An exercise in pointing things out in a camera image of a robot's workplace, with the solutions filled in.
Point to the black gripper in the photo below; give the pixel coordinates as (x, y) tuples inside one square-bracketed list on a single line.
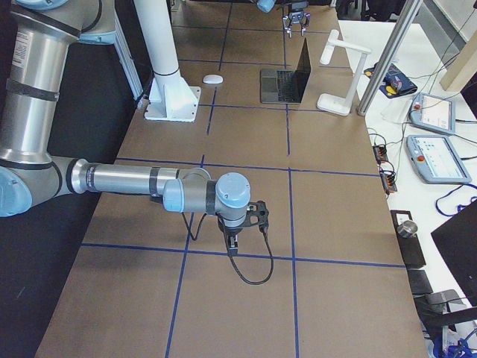
[(297, 16), (229, 231)]

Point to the grey laptop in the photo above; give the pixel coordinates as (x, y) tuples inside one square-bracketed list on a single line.
[(281, 86)]

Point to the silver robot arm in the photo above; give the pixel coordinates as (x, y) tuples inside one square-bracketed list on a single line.
[(267, 6), (91, 122)]

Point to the white computer mouse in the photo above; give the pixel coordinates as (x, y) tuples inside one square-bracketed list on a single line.
[(213, 79)]

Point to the dark space print pouch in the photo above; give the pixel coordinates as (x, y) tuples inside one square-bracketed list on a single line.
[(396, 83)]

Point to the teach pendant tablet far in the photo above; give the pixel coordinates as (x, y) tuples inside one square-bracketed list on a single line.
[(433, 113)]

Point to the teach pendant tablet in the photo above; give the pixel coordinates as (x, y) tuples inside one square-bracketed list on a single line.
[(433, 113), (435, 160)]

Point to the small metal cup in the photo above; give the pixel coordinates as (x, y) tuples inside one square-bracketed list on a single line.
[(407, 229)]

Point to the teach pendant tablet near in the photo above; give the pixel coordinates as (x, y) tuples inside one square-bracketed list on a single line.
[(435, 160)]

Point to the black monitor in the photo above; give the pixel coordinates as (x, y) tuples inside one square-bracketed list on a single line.
[(455, 240)]

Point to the aluminium frame post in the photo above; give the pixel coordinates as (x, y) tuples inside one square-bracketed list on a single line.
[(406, 18)]

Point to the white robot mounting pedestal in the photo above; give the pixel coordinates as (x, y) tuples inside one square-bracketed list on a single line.
[(171, 98)]

